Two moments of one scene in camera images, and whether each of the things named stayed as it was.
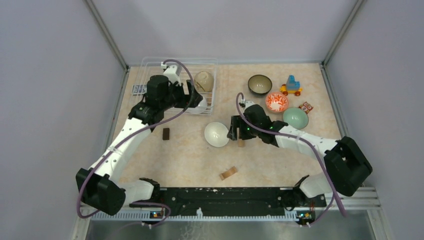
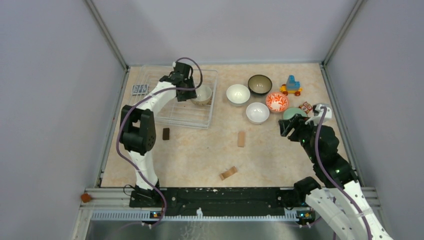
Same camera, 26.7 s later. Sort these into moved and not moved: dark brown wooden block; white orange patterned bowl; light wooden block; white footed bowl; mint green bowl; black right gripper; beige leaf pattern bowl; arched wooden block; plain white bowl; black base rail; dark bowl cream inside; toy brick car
Moved: white footed bowl; beige leaf pattern bowl; black right gripper; plain white bowl
Not moved: mint green bowl; dark brown wooden block; light wooden block; dark bowl cream inside; black base rail; toy brick car; white orange patterned bowl; arched wooden block
